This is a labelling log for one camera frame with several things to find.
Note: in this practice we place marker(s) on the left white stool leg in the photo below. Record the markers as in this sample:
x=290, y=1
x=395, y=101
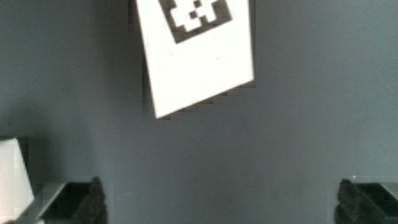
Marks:
x=198, y=46

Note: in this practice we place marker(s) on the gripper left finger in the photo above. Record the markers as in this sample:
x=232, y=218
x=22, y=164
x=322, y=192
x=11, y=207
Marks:
x=70, y=203

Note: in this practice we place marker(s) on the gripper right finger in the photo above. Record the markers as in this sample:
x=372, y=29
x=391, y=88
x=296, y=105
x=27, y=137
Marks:
x=367, y=203

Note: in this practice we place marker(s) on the white left fence block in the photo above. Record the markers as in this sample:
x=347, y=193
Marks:
x=17, y=195

